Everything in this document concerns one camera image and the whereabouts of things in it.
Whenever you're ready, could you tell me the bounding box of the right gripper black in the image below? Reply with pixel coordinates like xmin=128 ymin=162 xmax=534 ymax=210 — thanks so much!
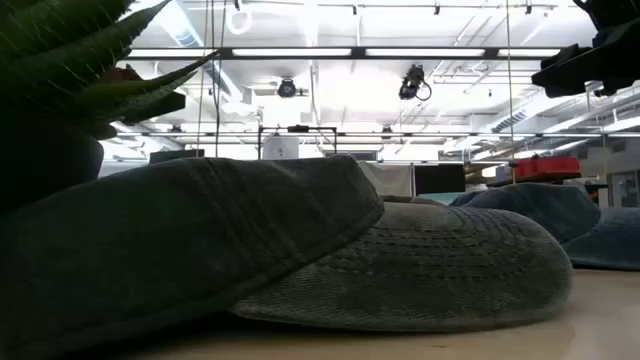
xmin=530 ymin=0 xmax=640 ymax=99

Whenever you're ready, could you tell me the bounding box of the blue denim cap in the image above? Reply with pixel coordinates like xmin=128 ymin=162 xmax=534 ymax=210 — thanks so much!
xmin=448 ymin=181 xmax=640 ymax=272

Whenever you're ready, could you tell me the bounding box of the thin vertical pole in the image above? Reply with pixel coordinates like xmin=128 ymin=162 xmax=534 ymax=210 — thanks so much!
xmin=505 ymin=0 xmax=517 ymax=185

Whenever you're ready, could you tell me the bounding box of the red storage bin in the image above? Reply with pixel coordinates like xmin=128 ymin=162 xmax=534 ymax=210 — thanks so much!
xmin=513 ymin=155 xmax=582 ymax=180

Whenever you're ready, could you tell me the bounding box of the black monitor screen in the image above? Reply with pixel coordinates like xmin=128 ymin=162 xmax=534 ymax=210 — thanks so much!
xmin=413 ymin=163 xmax=467 ymax=197

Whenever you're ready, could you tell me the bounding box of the grey fabric panel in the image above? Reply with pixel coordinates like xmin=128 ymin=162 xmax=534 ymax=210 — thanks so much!
xmin=357 ymin=160 xmax=414 ymax=198

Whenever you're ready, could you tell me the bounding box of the white box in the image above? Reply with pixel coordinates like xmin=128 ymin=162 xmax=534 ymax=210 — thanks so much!
xmin=261 ymin=135 xmax=300 ymax=161

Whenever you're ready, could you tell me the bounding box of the grey-green denim cap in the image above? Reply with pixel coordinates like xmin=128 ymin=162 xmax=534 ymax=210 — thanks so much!
xmin=0 ymin=153 xmax=575 ymax=360

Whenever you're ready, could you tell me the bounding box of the spiky green aloe plant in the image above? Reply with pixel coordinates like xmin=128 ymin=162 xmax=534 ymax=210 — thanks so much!
xmin=0 ymin=0 xmax=221 ymax=132

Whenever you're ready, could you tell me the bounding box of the dark plant pot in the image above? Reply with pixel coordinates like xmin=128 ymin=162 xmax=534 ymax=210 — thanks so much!
xmin=0 ymin=112 xmax=105 ymax=216

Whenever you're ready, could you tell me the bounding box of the black overhead camera with cable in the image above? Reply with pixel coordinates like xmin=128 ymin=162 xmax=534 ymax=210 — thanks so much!
xmin=397 ymin=63 xmax=433 ymax=103

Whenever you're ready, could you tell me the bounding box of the thin black frame rail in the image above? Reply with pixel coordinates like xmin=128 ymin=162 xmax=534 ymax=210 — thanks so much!
xmin=113 ymin=131 xmax=640 ymax=140

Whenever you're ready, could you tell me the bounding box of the black round overhead camera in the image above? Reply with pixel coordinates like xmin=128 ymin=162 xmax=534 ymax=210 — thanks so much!
xmin=276 ymin=78 xmax=299 ymax=100

